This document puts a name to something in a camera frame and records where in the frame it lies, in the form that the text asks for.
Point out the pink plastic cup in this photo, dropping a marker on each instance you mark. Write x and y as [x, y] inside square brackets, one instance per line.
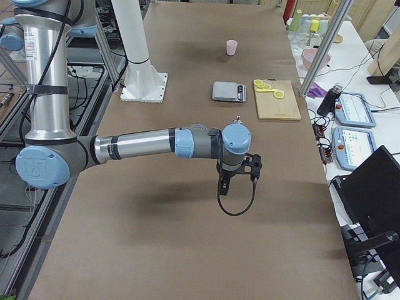
[231, 47]

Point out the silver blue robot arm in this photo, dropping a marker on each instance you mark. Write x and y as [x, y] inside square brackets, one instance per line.
[54, 153]

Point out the pink bowl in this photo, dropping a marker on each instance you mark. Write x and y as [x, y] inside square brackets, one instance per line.
[308, 55]

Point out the purple cloth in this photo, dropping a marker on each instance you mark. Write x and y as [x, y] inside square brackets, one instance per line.
[316, 91]

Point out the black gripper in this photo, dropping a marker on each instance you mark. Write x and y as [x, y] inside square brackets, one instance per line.
[227, 175]

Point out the yellow cup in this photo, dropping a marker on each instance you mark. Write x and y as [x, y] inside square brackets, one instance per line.
[314, 26]

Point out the aluminium frame post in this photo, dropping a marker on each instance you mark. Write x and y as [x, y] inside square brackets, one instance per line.
[333, 28]

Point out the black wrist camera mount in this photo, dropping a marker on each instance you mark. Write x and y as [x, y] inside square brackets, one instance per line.
[252, 165]

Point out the blue teach pendant tablet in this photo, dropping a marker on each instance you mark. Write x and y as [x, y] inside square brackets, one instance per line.
[352, 147]
[351, 109]

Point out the white pedestal column base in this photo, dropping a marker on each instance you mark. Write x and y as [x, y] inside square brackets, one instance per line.
[142, 82]

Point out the silver kitchen scale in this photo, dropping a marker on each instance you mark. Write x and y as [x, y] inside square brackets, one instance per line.
[229, 92]

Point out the lemon slice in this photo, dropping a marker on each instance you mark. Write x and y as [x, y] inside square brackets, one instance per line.
[279, 94]
[265, 87]
[259, 83]

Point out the bamboo cutting board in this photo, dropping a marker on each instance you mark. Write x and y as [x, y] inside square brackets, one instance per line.
[272, 109]

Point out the black thermos bottle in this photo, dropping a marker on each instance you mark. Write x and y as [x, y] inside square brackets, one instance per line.
[327, 105]

